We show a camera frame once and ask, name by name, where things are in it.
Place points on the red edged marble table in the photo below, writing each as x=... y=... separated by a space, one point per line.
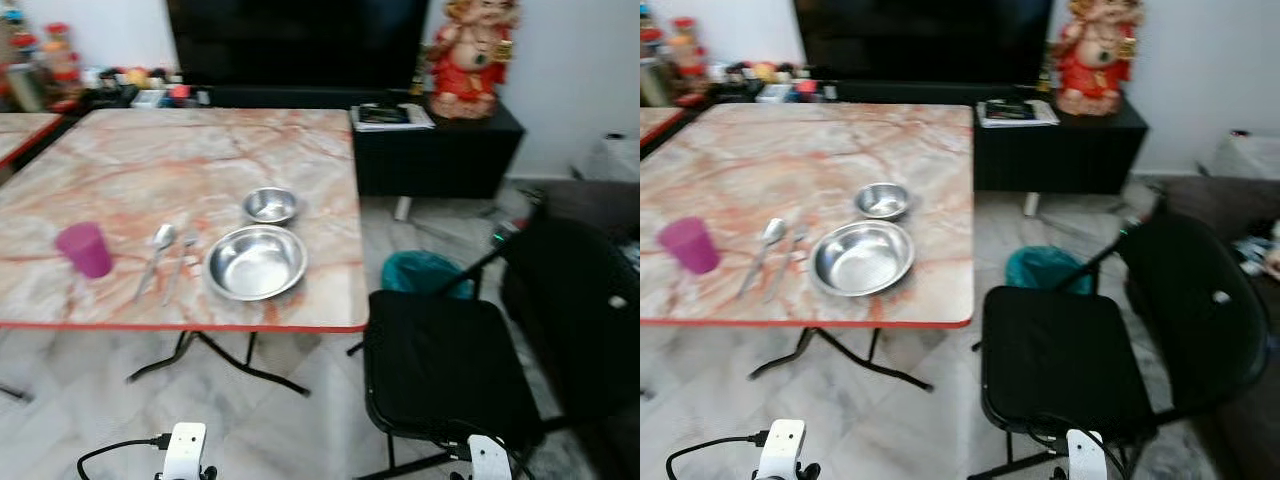
x=655 y=122
x=20 y=130

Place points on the red and gold statue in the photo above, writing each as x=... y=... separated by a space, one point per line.
x=470 y=65
x=1095 y=62

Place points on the white box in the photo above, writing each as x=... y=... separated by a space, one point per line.
x=1248 y=157
x=612 y=160

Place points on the small steel bowl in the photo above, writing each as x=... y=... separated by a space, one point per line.
x=271 y=205
x=883 y=200

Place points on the small red figurine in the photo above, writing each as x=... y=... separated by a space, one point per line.
x=686 y=55
x=60 y=60

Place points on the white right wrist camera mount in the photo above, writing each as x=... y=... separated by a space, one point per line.
x=1086 y=457
x=490 y=460

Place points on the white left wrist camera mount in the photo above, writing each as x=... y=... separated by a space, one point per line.
x=185 y=448
x=781 y=445

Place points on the steel spoon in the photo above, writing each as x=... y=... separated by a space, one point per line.
x=771 y=234
x=162 y=240

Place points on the black side cabinet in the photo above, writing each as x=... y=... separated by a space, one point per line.
x=1060 y=150
x=440 y=155

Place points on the stack of magazines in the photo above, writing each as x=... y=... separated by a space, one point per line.
x=390 y=117
x=1015 y=112

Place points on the black television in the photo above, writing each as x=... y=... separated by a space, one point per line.
x=295 y=40
x=920 y=38

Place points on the teal waste bin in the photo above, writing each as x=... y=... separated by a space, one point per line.
x=425 y=272
x=1045 y=266

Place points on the marble top folding table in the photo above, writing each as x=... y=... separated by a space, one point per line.
x=150 y=165
x=780 y=160

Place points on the dark brown sofa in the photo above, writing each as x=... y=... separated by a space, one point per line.
x=1225 y=205
x=595 y=200

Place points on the large steel bowl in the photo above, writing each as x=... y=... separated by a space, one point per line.
x=257 y=264
x=862 y=259

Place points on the black folding chair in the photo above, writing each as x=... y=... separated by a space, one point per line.
x=1060 y=360
x=445 y=365

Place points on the steel fork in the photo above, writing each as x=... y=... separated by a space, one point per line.
x=795 y=248
x=186 y=255

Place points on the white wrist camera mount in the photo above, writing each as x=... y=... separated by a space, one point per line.
x=185 y=448
x=781 y=445
x=1086 y=457
x=490 y=460

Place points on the purple plastic cup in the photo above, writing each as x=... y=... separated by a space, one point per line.
x=689 y=246
x=85 y=252

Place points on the low black television console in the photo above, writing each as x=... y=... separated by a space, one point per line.
x=290 y=97
x=900 y=92

